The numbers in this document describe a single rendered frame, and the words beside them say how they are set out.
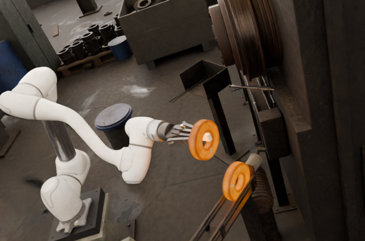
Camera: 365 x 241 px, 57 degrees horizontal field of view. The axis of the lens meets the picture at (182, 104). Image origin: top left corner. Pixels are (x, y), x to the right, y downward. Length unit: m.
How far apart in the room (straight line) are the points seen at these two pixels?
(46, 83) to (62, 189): 0.58
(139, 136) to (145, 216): 1.06
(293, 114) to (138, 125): 0.63
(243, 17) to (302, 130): 0.48
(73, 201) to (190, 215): 0.76
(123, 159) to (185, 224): 0.92
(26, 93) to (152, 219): 1.22
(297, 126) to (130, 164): 0.69
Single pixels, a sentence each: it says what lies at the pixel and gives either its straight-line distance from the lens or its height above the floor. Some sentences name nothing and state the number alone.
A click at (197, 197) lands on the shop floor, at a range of 2.35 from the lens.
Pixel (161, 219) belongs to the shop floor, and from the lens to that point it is 2.34.
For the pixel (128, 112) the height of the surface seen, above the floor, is 0.42.
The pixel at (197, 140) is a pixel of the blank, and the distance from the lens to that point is 1.23.
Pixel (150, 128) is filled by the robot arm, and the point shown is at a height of 0.94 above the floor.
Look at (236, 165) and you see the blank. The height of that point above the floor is 0.78.
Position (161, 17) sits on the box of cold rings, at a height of 0.59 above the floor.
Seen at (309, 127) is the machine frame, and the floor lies 0.87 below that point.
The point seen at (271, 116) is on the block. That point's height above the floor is 0.80.
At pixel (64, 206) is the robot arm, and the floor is 0.56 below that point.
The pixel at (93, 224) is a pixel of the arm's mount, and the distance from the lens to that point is 1.98.
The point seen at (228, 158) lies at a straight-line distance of 2.52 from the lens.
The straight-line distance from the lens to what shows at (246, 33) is 1.33.
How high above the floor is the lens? 1.71
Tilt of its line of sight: 31 degrees down
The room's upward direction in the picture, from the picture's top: 22 degrees counter-clockwise
